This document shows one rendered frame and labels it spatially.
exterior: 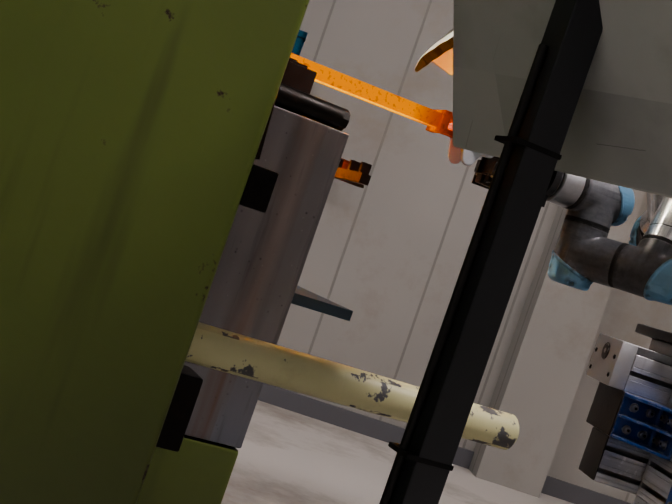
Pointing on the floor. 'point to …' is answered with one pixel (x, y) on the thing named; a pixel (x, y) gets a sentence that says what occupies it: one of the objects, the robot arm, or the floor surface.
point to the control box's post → (501, 249)
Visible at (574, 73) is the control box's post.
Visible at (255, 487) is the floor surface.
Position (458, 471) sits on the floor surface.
